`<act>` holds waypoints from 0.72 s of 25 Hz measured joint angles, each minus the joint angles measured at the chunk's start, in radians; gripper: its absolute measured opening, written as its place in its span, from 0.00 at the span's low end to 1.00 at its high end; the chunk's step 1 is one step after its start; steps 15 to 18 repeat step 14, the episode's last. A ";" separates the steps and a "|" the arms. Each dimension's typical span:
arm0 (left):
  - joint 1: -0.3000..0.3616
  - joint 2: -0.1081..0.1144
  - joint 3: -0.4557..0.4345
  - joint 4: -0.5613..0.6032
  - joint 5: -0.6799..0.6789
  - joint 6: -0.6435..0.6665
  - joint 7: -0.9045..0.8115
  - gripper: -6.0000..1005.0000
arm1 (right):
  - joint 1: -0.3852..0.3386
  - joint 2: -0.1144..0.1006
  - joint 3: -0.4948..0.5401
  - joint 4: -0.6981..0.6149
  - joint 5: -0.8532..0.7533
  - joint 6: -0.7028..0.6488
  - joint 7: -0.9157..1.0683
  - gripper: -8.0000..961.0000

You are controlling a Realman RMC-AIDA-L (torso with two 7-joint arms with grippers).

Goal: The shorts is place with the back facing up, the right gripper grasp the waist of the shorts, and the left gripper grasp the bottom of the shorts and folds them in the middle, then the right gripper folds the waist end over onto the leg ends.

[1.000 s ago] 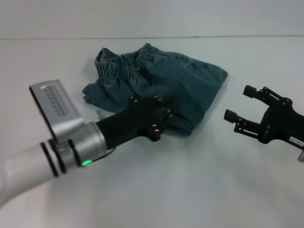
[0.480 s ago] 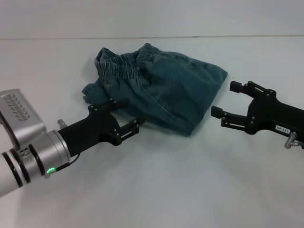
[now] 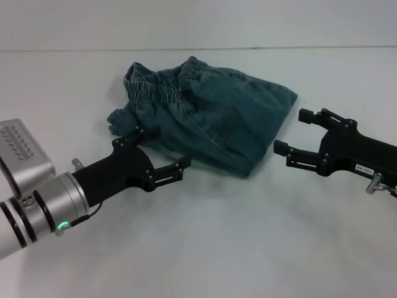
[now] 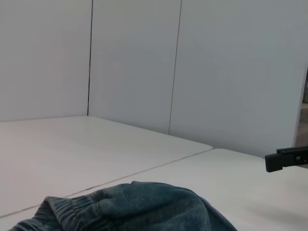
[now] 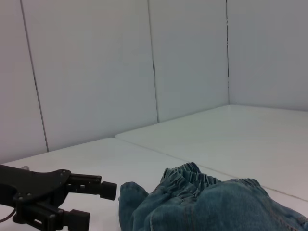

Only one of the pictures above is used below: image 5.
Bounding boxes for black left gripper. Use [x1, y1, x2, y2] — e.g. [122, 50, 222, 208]
[0, 164, 118, 231]

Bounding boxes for blue denim printed shorts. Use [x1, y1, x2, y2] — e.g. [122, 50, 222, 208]
[119, 161, 308, 231]

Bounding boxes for black gripper cable silver plug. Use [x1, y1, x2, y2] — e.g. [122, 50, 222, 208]
[0, 209, 16, 222]

